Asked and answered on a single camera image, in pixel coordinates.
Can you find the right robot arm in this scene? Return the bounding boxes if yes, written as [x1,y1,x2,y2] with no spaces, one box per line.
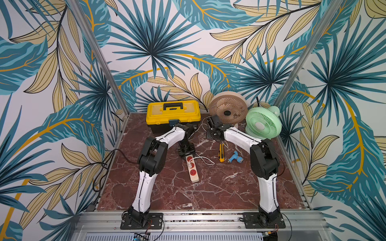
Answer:
[207,115,280,227]

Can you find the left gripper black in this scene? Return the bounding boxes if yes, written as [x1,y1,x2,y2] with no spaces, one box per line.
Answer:
[177,140,196,161]

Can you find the blue glue gun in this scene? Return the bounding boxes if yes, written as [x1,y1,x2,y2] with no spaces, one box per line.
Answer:
[227,151,243,163]

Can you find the yellow black toolbox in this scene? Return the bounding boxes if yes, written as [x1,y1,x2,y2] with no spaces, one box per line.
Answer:
[146,100,201,134]

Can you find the left aluminium corner post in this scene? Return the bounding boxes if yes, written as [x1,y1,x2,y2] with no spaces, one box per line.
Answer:
[67,0,129,117]

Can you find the beige power strip red sockets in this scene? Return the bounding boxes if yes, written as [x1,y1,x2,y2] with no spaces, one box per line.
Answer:
[186,155,200,183]

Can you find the green desk fan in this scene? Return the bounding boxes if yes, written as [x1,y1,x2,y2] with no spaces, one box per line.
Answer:
[245,106,282,140]

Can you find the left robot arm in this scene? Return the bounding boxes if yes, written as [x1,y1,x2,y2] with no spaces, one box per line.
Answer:
[128,123,198,225]

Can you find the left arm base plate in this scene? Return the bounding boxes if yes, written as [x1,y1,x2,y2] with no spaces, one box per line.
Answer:
[120,212,163,230]

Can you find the yellow black utility knife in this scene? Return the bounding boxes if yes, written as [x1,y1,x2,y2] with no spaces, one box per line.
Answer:
[218,143,225,163]

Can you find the beige desk fan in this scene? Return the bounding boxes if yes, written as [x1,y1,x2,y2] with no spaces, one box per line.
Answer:
[208,91,248,128]

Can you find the black cable bundle left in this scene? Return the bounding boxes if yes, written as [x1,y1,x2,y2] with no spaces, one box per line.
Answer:
[85,147,142,211]

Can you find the right aluminium corner post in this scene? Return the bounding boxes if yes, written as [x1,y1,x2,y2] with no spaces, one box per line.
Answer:
[274,0,343,107]

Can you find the aluminium front rail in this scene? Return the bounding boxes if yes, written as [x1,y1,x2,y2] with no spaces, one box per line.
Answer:
[70,209,334,241]

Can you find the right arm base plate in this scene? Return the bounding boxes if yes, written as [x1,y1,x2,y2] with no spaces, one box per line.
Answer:
[239,212,286,231]

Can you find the aluminium corner post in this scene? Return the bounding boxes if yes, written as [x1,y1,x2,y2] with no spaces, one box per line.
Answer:
[274,0,343,107]
[67,0,129,117]

